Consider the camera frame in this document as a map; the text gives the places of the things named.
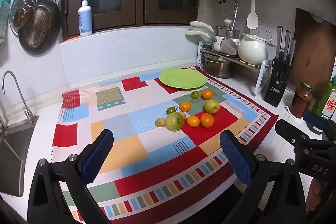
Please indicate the brown wooden cutting board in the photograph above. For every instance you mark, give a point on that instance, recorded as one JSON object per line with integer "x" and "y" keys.
{"x": 315, "y": 50}

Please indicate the green apple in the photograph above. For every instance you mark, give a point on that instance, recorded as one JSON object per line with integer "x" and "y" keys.
{"x": 174, "y": 121}
{"x": 212, "y": 106}

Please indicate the black knife block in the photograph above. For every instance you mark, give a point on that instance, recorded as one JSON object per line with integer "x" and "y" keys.
{"x": 275, "y": 87}

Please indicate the person's right hand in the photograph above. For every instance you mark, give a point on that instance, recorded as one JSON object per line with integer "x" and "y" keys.
{"x": 315, "y": 195}

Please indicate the green dish soap bottle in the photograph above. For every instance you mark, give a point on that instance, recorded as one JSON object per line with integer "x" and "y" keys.
{"x": 325, "y": 98}

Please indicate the green tomato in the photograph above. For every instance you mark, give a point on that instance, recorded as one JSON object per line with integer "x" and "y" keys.
{"x": 171, "y": 110}
{"x": 194, "y": 94}

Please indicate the white metal counter rack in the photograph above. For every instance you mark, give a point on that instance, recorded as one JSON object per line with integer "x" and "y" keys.
{"x": 261, "y": 77}

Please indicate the white wall socket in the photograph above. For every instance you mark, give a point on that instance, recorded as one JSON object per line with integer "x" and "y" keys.
{"x": 265, "y": 33}

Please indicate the white ceramic pot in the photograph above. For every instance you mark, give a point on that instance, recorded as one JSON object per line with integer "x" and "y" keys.
{"x": 252, "y": 50}

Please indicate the steel hanging skimmer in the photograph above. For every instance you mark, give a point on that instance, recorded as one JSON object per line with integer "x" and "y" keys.
{"x": 229, "y": 47}

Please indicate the small copper saucepan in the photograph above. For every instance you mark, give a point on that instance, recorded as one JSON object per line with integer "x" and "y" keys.
{"x": 22, "y": 16}

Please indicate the white pump soap bottle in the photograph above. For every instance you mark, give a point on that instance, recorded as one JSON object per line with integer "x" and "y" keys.
{"x": 85, "y": 19}

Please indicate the large steel stockpot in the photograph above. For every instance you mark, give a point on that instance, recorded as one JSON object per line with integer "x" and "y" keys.
{"x": 219, "y": 69}

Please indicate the colourful patchwork table mat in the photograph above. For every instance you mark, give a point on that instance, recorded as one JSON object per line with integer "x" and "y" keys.
{"x": 147, "y": 134}

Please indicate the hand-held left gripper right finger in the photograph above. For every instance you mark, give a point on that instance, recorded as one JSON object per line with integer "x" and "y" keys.
{"x": 236, "y": 155}

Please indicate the small yellowish fruit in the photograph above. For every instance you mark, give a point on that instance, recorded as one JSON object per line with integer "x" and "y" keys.
{"x": 182, "y": 114}
{"x": 159, "y": 122}

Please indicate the steel sink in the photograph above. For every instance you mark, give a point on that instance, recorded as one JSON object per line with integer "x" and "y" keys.
{"x": 13, "y": 155}

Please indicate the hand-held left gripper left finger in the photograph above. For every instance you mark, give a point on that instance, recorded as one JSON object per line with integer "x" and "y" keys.
{"x": 98, "y": 155}

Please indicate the metal faucet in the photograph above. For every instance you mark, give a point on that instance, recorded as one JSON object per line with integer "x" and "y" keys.
{"x": 19, "y": 92}

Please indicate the green plate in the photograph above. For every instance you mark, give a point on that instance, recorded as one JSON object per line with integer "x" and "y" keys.
{"x": 182, "y": 79}

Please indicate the orange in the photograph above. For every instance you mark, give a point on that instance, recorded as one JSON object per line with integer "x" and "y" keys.
{"x": 206, "y": 120}
{"x": 185, "y": 106}
{"x": 207, "y": 94}
{"x": 193, "y": 121}

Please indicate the glass jar with green lid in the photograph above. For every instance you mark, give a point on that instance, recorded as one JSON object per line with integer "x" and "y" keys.
{"x": 303, "y": 102}

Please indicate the white rice paddle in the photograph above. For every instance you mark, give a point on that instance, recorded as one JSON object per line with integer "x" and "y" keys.
{"x": 252, "y": 19}

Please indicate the black kitchen shears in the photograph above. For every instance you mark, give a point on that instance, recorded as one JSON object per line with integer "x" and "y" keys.
{"x": 279, "y": 65}

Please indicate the black frying pan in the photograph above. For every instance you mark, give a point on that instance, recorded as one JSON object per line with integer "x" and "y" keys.
{"x": 39, "y": 29}

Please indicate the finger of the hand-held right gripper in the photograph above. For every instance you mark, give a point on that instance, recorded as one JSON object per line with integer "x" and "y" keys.
{"x": 313, "y": 121}
{"x": 288, "y": 132}

